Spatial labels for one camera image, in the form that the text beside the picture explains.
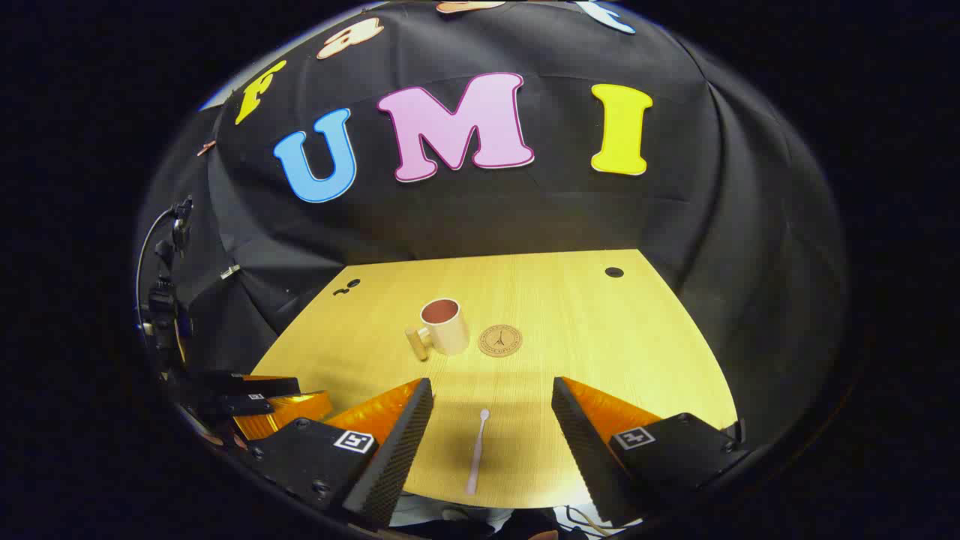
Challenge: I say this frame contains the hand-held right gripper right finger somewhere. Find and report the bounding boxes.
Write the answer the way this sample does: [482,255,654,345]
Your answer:
[551,376,751,526]

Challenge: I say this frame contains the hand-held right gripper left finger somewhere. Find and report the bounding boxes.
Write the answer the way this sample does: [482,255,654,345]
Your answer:
[244,377,434,530]

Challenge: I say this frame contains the pale pink toothbrush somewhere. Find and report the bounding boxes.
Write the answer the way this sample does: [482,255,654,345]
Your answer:
[465,409,491,497]

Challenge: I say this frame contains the beige cup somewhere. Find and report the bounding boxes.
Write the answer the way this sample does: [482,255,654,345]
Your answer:
[405,298,470,362]

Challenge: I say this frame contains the round brown coaster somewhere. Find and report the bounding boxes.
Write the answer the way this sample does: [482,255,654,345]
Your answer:
[478,324,524,358]

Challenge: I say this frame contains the wooden desktop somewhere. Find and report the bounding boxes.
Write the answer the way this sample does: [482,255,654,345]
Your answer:
[251,249,740,511]

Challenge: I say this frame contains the black backdrop cloth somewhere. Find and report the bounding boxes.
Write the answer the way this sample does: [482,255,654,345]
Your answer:
[135,0,848,451]

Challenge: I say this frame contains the loose cables bundle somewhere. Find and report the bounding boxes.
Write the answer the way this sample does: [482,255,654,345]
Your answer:
[562,506,610,538]

